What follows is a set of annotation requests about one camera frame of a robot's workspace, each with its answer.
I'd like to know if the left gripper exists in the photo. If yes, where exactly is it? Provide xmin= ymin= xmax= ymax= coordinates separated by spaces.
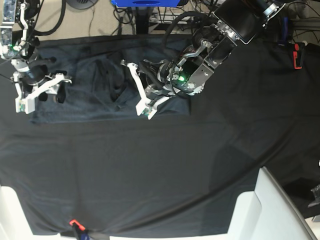
xmin=109 ymin=59 xmax=174 ymax=108

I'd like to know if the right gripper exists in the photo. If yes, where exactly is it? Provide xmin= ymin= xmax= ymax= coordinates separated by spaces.
xmin=11 ymin=58 xmax=72 ymax=104

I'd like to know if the dark grey T-shirt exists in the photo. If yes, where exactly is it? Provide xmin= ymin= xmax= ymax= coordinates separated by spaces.
xmin=29 ymin=46 xmax=192 ymax=126

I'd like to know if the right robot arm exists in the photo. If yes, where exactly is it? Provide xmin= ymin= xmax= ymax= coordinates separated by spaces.
xmin=0 ymin=0 xmax=72 ymax=104

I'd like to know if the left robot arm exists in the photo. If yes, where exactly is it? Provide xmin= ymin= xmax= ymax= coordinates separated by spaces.
xmin=121 ymin=0 xmax=286 ymax=108

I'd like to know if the blue box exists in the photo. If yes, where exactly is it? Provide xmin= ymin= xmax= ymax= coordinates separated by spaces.
xmin=111 ymin=0 xmax=180 ymax=8

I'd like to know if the white power strip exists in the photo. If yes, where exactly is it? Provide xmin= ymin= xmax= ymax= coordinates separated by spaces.
xmin=149 ymin=12 xmax=180 ymax=24

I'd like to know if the round grey floor base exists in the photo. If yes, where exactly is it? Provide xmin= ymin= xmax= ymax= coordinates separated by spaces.
xmin=66 ymin=0 xmax=98 ymax=10

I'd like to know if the black table cloth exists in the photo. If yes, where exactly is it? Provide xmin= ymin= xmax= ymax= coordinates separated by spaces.
xmin=0 ymin=35 xmax=320 ymax=238

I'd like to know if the blue clamp bottom edge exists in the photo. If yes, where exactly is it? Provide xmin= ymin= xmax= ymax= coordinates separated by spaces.
xmin=69 ymin=219 xmax=91 ymax=240

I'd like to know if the red black clamp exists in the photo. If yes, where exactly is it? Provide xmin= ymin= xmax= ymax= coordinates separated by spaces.
xmin=292 ymin=42 xmax=306 ymax=70

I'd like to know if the white chair right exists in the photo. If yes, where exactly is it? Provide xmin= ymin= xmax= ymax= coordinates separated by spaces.
xmin=226 ymin=167 xmax=317 ymax=240

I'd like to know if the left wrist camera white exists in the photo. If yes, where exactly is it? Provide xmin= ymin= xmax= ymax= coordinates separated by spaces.
xmin=135 ymin=102 xmax=157 ymax=120

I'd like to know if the black stand post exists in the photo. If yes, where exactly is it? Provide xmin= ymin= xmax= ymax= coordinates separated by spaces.
xmin=134 ymin=7 xmax=154 ymax=35

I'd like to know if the blue handled clamp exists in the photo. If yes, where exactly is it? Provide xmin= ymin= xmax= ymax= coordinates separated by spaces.
xmin=277 ymin=16 xmax=291 ymax=46

